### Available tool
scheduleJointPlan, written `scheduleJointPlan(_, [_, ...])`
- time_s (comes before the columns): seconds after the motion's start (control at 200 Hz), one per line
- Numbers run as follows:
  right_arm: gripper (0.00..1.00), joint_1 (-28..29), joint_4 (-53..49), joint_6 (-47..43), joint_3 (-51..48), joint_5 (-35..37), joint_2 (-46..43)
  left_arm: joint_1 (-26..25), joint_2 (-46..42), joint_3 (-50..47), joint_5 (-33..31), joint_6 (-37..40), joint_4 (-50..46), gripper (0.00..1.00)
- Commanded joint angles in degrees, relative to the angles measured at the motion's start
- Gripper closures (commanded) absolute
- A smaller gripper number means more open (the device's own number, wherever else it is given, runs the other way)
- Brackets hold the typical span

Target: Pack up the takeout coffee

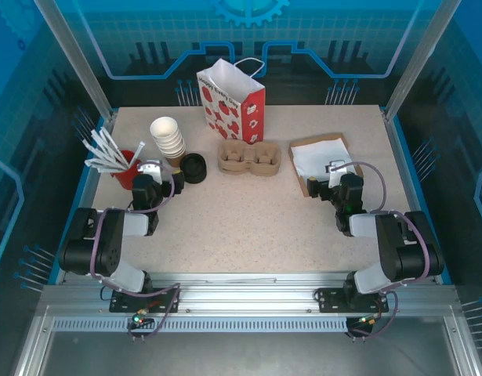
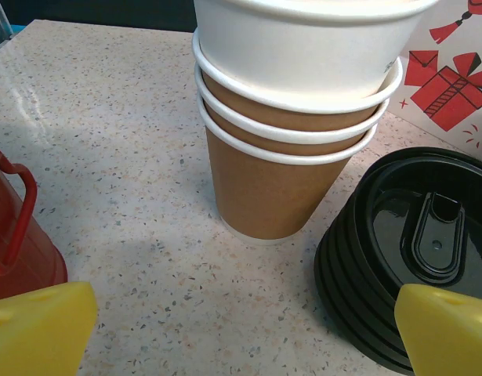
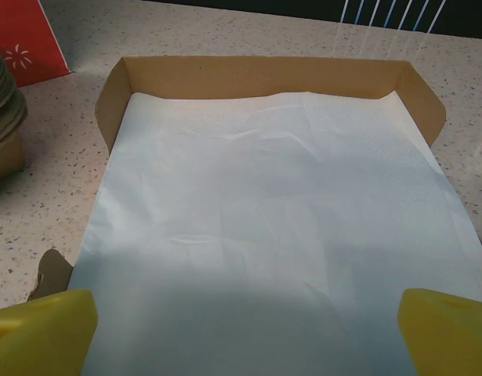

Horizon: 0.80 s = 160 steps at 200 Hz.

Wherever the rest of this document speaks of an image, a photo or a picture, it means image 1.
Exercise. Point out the white paper napkin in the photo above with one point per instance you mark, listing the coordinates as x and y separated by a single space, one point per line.
323 156

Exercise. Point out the white paper coffee cup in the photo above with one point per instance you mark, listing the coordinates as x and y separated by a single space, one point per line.
164 127
178 142

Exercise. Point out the red white paper gift bag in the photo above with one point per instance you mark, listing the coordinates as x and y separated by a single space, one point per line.
221 105

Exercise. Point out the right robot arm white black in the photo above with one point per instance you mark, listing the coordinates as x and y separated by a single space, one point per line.
397 250

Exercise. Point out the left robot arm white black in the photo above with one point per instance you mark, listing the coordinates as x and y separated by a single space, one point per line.
107 243

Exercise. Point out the brown cardboard napkin box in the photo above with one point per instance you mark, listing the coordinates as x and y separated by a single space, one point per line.
299 184

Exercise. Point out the red metal bucket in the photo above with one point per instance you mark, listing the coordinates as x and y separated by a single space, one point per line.
127 178

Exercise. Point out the small LED connector board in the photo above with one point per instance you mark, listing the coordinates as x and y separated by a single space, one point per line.
140 318
367 321

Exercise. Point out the grey metal tray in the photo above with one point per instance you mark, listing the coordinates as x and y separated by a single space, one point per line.
240 356

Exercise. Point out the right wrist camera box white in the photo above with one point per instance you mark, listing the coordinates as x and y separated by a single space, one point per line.
335 172

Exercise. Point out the aluminium table side rail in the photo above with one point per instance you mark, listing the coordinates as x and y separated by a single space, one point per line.
397 149
110 119

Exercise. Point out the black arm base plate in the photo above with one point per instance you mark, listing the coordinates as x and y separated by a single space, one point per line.
166 301
330 299

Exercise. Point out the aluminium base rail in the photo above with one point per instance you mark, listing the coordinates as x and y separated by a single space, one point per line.
240 297

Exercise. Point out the aluminium frame post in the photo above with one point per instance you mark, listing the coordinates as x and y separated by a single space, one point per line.
76 58
415 58

